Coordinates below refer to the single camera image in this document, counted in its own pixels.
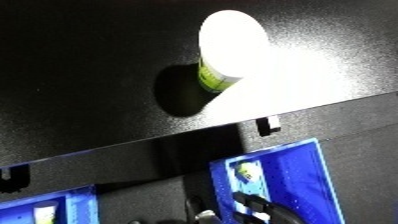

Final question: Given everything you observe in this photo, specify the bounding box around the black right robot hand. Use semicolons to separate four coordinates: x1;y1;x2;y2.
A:
229;191;299;224

